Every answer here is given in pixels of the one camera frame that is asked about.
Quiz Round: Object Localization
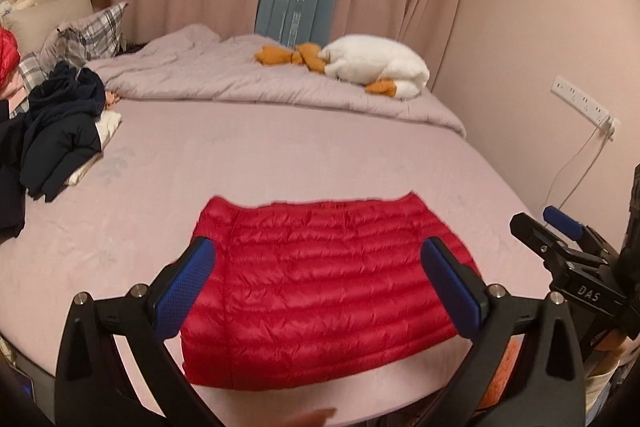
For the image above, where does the grey duvet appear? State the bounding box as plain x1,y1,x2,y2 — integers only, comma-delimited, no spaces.
85,24,467,138

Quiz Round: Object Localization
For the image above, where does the orange cloth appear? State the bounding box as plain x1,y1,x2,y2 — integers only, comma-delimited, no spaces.
482,342,521,408

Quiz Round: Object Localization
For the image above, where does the beige pillow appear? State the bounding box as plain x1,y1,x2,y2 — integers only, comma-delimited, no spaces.
2,0,96,52

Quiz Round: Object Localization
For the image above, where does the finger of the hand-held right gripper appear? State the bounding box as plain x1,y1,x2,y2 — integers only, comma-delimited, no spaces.
510,213,576,268
544,206,608,258

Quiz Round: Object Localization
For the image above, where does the white cable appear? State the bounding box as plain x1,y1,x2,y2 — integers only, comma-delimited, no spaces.
542,122,608,210

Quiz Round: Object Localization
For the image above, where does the navy hooded jacket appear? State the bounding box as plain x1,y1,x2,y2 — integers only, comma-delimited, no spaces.
22,61,107,202

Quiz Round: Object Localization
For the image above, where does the plaid pillow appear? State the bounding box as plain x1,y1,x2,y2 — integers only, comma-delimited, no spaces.
40,2,128,68

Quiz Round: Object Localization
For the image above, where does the red down jacket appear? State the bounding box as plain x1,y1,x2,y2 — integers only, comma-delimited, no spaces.
180,191,481,390
0,27,21,90

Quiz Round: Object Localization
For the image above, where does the white wall power strip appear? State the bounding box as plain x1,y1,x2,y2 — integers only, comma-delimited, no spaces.
551,76,621,140

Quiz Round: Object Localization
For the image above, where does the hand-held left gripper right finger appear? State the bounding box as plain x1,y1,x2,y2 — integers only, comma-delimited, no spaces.
421,237,587,427

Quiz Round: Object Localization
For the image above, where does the white cloth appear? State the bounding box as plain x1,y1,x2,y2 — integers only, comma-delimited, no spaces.
65,112,122,185

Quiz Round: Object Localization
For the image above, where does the dark navy garment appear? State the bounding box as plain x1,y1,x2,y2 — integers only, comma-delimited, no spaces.
0,107,31,244

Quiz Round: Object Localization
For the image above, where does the white goose plush toy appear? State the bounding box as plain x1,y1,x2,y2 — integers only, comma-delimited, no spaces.
255,35,431,100

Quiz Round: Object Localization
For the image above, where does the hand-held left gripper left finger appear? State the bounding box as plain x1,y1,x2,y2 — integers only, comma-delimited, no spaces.
55,237,217,427

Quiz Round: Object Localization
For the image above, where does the person's right forearm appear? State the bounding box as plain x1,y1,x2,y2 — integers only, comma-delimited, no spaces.
585,329,631,413

